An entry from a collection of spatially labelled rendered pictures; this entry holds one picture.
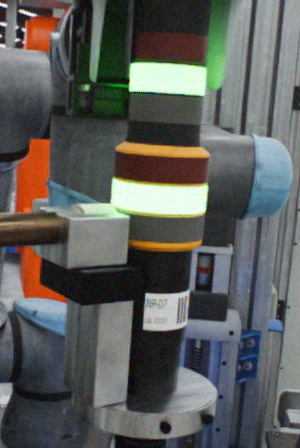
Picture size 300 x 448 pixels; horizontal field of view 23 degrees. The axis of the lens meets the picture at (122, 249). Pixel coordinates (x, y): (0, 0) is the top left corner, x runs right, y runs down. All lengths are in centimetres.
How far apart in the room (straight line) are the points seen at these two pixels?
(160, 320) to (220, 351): 92
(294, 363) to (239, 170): 170
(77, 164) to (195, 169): 27
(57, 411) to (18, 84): 54
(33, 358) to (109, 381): 83
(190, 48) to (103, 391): 15
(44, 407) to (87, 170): 68
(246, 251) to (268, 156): 65
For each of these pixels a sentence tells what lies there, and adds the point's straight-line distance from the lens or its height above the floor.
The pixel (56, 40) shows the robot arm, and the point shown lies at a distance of 54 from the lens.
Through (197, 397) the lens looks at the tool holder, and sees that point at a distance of 35.
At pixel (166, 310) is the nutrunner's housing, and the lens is 33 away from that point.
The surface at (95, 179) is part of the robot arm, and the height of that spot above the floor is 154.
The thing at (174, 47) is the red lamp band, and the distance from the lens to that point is 32.
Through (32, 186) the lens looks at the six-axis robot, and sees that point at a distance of 452.
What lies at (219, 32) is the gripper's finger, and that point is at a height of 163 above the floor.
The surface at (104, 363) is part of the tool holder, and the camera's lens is 32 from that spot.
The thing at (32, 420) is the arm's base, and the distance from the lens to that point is 120.
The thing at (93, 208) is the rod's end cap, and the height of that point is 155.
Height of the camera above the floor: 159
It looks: 11 degrees down
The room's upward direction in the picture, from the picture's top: 4 degrees clockwise
